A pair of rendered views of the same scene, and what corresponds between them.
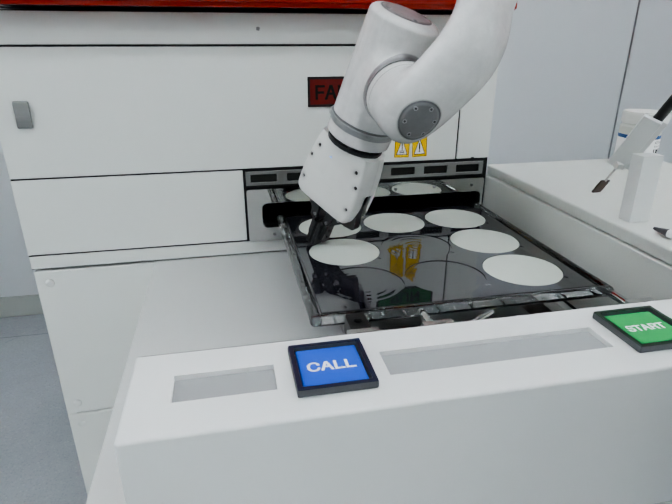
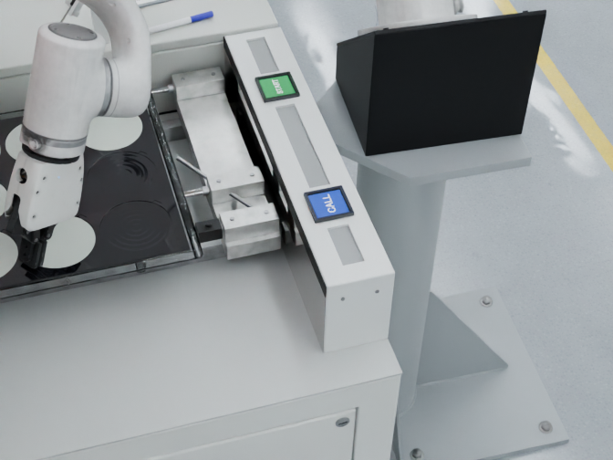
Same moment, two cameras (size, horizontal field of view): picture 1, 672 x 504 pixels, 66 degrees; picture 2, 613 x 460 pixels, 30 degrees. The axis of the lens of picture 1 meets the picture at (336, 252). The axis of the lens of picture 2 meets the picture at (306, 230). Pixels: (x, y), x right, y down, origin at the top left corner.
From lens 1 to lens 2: 1.49 m
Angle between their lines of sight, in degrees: 78
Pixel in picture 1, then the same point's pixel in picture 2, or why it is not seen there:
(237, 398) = (357, 236)
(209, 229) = not seen: outside the picture
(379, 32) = (96, 58)
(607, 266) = not seen: hidden behind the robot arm
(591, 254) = not seen: hidden behind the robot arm
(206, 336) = (134, 376)
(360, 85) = (95, 103)
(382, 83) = (127, 88)
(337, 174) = (67, 184)
